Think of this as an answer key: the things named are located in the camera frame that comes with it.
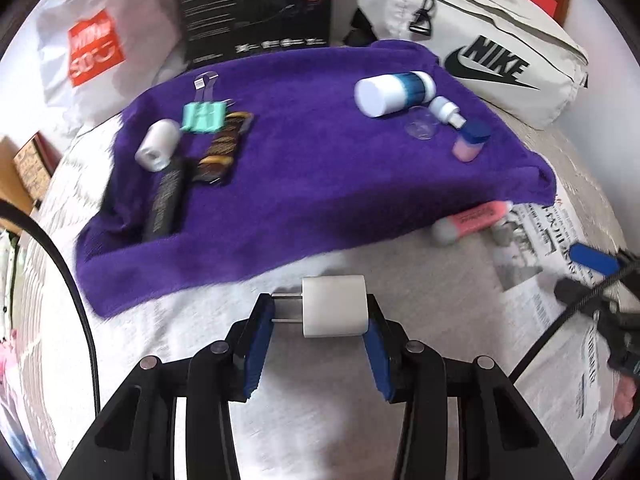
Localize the small brown patterned box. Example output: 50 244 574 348
12 132 56 193

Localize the newspaper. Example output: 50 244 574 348
487 195 631 421

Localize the blue and white bottle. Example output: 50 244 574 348
354 71 437 120

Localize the white charger plug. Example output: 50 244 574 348
272 275 370 339

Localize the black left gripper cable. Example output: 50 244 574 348
0 199 101 413

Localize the black cosmetic tube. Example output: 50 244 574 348
141 157 188 243

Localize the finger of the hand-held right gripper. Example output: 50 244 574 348
569 241 640 278
554 277 640 314

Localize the floral patterned cloth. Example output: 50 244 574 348
0 232 31 441

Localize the white plastic shopping bag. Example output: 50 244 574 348
35 0 191 136

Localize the clear plastic cup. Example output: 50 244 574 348
404 106 438 142

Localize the beige bag with black logo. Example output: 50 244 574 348
345 0 591 128

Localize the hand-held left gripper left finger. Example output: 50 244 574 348
57 294 276 480

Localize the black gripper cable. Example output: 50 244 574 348
507 257 640 378
0 199 101 413

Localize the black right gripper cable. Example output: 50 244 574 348
507 257 640 378

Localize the teal binder clip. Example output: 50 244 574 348
180 72 236 136

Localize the pink highlighter pen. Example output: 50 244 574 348
432 200 515 247

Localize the small white dropper bottle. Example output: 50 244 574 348
429 96 468 130

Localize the white tape roll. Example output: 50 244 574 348
135 119 182 172

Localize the purple towel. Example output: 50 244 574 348
75 39 558 320

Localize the tortoiseshell hair clip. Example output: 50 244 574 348
192 111 255 186

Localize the pink jar with blue lid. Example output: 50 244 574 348
451 120 492 163

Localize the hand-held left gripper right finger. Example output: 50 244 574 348
362 294 576 480

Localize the black product box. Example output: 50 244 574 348
170 0 335 63

